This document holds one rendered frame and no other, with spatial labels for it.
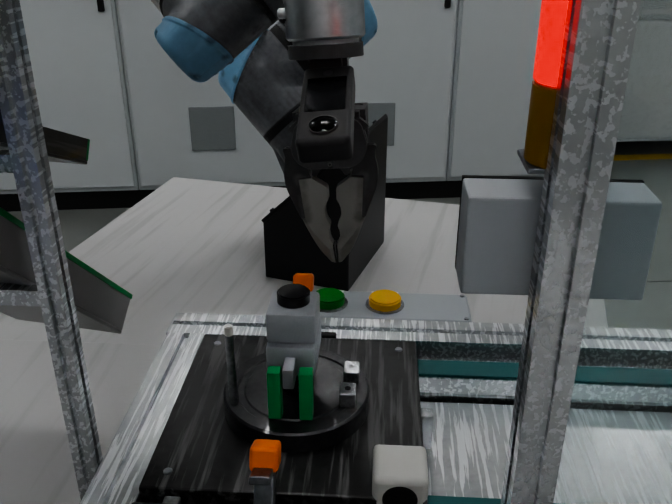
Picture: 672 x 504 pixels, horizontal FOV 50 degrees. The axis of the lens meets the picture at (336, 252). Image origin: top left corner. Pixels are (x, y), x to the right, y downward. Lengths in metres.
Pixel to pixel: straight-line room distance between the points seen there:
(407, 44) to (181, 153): 1.24
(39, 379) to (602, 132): 0.78
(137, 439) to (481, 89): 3.20
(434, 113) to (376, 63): 0.39
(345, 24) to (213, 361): 0.37
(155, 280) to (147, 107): 2.51
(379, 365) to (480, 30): 3.02
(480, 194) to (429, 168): 3.32
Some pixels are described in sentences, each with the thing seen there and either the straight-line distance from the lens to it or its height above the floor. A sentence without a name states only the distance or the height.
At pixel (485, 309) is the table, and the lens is 1.11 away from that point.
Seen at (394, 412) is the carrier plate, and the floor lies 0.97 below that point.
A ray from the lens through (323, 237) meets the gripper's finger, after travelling 0.71.
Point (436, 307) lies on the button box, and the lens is 0.89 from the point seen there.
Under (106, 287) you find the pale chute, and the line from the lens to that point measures 0.78.
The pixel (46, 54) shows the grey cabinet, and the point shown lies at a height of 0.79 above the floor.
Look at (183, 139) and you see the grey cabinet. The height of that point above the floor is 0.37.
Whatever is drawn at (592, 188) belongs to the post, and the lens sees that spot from 0.44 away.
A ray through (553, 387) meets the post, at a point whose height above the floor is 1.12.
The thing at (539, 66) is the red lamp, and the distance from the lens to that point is 0.45.
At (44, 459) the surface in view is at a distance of 0.88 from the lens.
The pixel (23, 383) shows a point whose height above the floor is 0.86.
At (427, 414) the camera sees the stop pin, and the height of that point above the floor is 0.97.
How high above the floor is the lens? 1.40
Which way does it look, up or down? 26 degrees down
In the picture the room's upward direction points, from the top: straight up
